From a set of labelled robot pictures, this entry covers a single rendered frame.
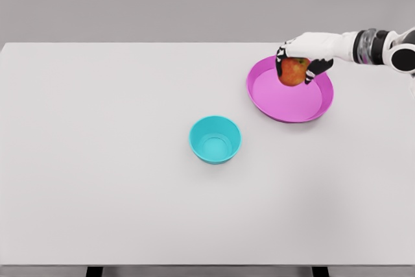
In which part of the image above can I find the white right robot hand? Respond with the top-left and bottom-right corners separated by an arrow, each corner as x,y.
275,31 -> 338,86

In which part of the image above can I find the red yellow apple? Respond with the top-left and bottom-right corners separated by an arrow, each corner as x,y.
279,57 -> 311,87

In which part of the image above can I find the pink plate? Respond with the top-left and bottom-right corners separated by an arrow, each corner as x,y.
245,55 -> 335,124

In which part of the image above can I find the blue bowl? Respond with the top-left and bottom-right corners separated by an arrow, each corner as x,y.
189,115 -> 243,165

